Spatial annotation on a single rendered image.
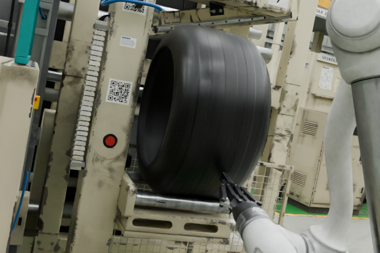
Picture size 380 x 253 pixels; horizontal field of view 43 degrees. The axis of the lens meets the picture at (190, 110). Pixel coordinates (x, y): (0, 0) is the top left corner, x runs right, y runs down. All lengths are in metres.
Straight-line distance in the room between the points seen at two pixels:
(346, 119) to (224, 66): 0.49
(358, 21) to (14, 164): 0.61
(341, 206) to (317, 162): 4.85
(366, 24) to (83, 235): 1.12
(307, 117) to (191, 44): 4.86
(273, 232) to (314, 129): 5.00
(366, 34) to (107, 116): 0.92
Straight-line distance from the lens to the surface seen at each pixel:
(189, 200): 1.59
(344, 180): 1.18
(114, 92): 1.54
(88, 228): 1.63
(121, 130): 1.56
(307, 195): 6.16
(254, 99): 1.47
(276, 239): 1.17
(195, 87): 1.41
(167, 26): 1.98
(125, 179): 1.56
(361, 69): 0.90
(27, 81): 0.79
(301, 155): 6.29
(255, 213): 1.26
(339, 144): 1.12
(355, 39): 0.87
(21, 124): 0.80
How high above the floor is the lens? 1.29
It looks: 3 degrees down
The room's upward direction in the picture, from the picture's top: 11 degrees clockwise
